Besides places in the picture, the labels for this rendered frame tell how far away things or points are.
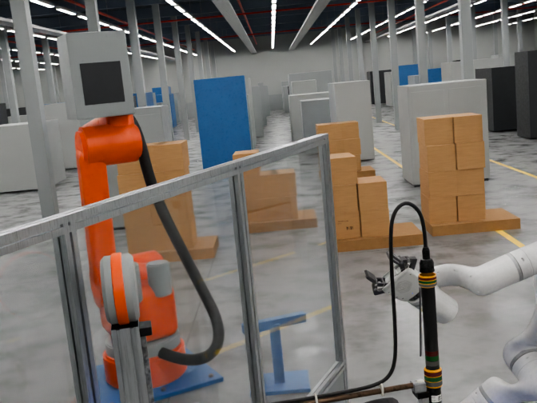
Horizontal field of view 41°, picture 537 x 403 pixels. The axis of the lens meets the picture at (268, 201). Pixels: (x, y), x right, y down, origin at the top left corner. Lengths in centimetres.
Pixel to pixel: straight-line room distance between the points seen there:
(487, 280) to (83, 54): 386
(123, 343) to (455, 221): 874
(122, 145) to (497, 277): 385
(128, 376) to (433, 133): 853
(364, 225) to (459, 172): 154
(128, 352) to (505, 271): 113
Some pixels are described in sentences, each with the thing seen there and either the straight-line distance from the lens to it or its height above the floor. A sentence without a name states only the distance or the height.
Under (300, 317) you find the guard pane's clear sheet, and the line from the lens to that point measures 289.
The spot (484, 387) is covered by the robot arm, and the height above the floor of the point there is 119.
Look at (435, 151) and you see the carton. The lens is 991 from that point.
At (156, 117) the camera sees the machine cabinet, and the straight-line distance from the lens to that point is 1221.
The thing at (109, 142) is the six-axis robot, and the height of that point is 195.
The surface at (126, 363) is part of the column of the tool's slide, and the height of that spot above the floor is 172.
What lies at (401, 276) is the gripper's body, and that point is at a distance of 204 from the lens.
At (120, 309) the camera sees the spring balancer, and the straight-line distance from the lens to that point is 156.
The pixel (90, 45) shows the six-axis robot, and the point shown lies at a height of 267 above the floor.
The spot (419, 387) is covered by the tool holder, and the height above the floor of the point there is 153.
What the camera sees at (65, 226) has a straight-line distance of 164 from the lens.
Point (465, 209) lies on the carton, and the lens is 1015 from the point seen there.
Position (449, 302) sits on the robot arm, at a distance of 218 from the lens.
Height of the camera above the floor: 230
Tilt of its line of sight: 10 degrees down
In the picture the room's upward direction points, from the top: 5 degrees counter-clockwise
